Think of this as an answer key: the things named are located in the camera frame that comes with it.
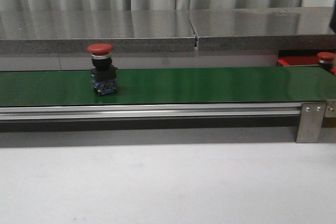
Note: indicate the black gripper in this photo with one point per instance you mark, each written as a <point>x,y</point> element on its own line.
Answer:
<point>332,23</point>

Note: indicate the red mushroom push button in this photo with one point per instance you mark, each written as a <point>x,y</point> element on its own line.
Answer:
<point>104,76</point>
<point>326,60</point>

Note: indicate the red plastic tray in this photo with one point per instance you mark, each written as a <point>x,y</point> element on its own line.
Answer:
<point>301,61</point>

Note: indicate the grey stone countertop right slab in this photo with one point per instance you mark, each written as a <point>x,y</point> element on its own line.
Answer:
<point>298,28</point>

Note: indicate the grey stone countertop slab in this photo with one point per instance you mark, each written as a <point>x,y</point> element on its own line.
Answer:
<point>298,28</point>
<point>73,31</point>

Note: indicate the green conveyor belt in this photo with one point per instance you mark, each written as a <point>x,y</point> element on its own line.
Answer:
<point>170,86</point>

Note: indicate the grey stone countertop left slab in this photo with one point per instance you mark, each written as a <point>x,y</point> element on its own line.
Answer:
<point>73,31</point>

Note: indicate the steel conveyor end bracket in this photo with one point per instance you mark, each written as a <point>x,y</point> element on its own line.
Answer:
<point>330,111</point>

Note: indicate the steel conveyor leg bracket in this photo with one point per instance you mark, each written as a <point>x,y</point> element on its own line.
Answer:
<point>311,119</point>

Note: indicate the aluminium conveyor frame rail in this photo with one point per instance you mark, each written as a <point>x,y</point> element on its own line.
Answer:
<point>148,111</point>

